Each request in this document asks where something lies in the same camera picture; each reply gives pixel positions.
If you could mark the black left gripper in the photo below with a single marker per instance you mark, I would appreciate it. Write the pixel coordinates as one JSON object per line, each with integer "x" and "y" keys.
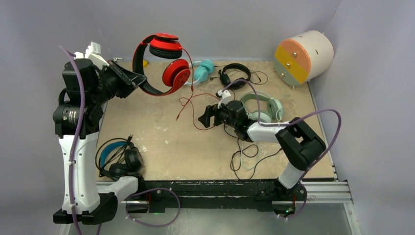
{"x": 124, "y": 76}

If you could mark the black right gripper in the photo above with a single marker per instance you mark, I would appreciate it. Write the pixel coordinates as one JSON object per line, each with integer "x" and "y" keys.
{"x": 205, "y": 119}

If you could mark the small black headphones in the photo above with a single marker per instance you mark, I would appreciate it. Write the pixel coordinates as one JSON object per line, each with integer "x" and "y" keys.
{"x": 257, "y": 77}

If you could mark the red headphones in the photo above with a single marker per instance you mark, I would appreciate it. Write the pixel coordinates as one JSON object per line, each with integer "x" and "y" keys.
{"x": 166, "y": 95}

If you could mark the black blue gaming headphones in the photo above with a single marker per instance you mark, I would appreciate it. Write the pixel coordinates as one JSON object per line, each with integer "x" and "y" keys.
{"x": 118, "y": 157}

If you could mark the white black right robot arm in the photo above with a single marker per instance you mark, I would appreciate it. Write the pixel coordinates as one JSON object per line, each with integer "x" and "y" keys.
{"x": 300, "y": 143}

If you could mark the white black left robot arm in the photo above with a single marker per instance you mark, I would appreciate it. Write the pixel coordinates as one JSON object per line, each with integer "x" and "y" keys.
{"x": 77, "y": 125}

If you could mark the teal cat ear headphones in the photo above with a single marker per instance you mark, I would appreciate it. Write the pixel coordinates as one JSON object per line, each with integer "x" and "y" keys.
{"x": 203, "y": 70}

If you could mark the mint green headphones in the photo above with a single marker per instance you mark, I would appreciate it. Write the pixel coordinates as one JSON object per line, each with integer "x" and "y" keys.
{"x": 274, "y": 109}

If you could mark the small yellow block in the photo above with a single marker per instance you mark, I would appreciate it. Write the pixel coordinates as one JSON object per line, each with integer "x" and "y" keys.
{"x": 145, "y": 63}

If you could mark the round pastel drawer box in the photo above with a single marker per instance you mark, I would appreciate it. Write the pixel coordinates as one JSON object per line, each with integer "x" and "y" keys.
{"x": 303, "y": 57}

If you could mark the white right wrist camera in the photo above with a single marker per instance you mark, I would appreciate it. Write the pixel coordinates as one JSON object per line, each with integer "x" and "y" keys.
{"x": 224, "y": 98}

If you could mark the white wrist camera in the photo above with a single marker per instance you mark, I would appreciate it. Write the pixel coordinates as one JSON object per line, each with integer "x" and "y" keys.
{"x": 224, "y": 98}
{"x": 92, "y": 52}

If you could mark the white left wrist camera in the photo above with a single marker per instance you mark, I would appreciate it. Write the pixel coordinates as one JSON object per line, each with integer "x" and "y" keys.
{"x": 92, "y": 52}

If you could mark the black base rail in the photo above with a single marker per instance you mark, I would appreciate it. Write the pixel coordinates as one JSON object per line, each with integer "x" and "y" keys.
{"x": 263, "y": 195}

